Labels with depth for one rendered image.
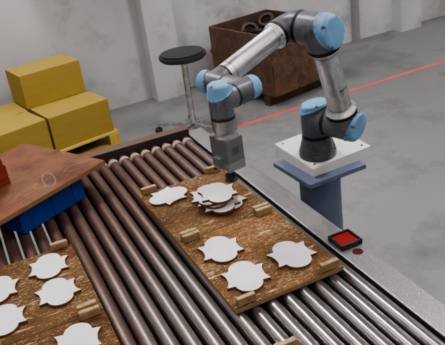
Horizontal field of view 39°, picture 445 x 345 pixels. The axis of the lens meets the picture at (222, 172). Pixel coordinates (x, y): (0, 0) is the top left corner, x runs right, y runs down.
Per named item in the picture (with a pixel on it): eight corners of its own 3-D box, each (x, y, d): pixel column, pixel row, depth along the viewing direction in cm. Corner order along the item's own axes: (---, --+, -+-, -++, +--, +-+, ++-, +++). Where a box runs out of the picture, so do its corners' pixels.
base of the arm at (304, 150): (321, 140, 264) (320, 119, 259) (344, 153, 252) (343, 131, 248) (291, 152, 259) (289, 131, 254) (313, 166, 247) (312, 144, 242)
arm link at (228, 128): (220, 124, 185) (204, 118, 191) (222, 139, 187) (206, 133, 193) (240, 116, 188) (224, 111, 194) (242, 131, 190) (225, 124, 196)
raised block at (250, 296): (255, 297, 173) (253, 289, 172) (257, 300, 172) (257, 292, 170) (235, 304, 171) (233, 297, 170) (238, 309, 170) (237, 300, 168)
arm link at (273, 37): (283, 1, 223) (188, 71, 200) (307, 3, 216) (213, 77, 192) (289, 30, 230) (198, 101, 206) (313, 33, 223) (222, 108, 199)
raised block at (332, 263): (336, 263, 182) (335, 256, 181) (339, 267, 180) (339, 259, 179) (319, 271, 180) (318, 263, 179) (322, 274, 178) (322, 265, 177)
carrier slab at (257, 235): (273, 213, 216) (273, 209, 215) (344, 270, 181) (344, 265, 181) (179, 247, 204) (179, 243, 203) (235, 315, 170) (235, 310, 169)
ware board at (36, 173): (24, 146, 275) (24, 142, 274) (105, 163, 246) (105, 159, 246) (-80, 198, 240) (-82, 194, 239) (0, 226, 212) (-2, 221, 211)
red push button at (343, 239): (347, 234, 199) (347, 231, 198) (359, 243, 194) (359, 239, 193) (331, 241, 197) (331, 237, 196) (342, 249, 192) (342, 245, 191)
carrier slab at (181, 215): (222, 172, 250) (221, 168, 250) (273, 213, 216) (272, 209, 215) (139, 198, 239) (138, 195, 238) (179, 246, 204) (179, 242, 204)
